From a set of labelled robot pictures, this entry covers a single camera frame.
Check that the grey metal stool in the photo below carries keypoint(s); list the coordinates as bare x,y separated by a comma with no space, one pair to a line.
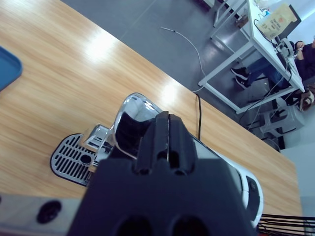
292,118

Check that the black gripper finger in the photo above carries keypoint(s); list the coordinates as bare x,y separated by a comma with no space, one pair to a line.
152,137
180,142

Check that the teal plastic tray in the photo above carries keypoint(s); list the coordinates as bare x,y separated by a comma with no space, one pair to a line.
8,68

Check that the metal drip tray grille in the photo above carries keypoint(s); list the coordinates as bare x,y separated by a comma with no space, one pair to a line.
69,157

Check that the white capsule coffee machine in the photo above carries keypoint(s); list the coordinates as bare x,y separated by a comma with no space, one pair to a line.
134,104

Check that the brown paper bag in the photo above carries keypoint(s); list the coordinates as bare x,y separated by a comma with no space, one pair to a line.
275,22

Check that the seated person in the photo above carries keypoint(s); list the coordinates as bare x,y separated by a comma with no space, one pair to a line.
307,61

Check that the white desk frame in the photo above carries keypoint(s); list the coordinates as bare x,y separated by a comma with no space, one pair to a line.
251,17

